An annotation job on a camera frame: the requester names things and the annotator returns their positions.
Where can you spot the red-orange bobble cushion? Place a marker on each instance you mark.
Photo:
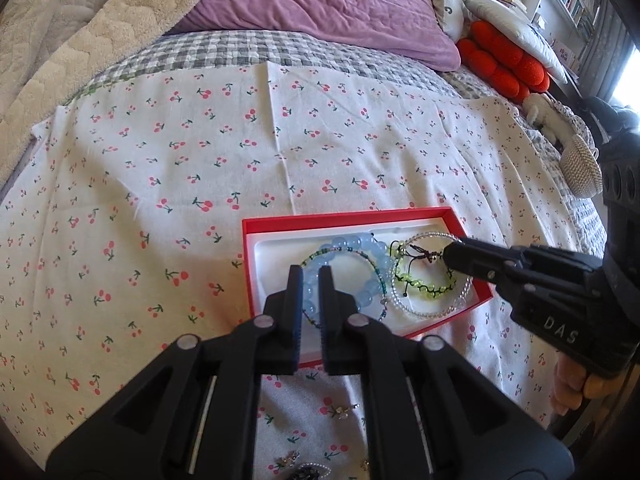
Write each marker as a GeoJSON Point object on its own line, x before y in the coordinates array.
{"type": "Point", "coordinates": [500, 60]}

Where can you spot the gold earring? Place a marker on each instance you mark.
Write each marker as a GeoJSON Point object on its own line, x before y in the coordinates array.
{"type": "Point", "coordinates": [287, 460]}

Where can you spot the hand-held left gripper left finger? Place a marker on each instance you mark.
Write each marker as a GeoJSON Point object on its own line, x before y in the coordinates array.
{"type": "Point", "coordinates": [296, 310]}

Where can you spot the white printed pillow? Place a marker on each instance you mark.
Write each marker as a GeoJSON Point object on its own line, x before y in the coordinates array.
{"type": "Point", "coordinates": [442, 0]}

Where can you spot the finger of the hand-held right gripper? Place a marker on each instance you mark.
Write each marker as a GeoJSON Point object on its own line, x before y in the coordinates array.
{"type": "Point", "coordinates": [475, 262]}
{"type": "Point", "coordinates": [495, 250]}

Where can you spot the cherry print white cloth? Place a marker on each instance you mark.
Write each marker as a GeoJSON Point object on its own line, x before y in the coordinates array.
{"type": "Point", "coordinates": [150, 185]}

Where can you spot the red jewelry box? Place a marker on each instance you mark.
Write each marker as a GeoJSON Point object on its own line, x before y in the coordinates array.
{"type": "Point", "coordinates": [280, 260]}

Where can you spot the beige fleece blanket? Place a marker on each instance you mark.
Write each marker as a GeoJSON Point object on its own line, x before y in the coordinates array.
{"type": "Point", "coordinates": [100, 20]}

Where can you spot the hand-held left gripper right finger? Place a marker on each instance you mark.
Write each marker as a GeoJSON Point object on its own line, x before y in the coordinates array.
{"type": "Point", "coordinates": [324, 320]}

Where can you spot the grey curtain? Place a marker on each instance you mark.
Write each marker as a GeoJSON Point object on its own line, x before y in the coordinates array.
{"type": "Point", "coordinates": [605, 50]}

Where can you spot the white plush toy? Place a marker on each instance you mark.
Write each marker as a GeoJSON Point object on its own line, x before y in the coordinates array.
{"type": "Point", "coordinates": [545, 110]}

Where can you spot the pearl earring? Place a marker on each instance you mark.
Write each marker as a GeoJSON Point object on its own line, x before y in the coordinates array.
{"type": "Point", "coordinates": [342, 411]}

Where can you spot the purple pillow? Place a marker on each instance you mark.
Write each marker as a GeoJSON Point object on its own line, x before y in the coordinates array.
{"type": "Point", "coordinates": [325, 0]}

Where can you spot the person's right hand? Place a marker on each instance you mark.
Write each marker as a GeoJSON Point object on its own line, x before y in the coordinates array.
{"type": "Point", "coordinates": [570, 385]}

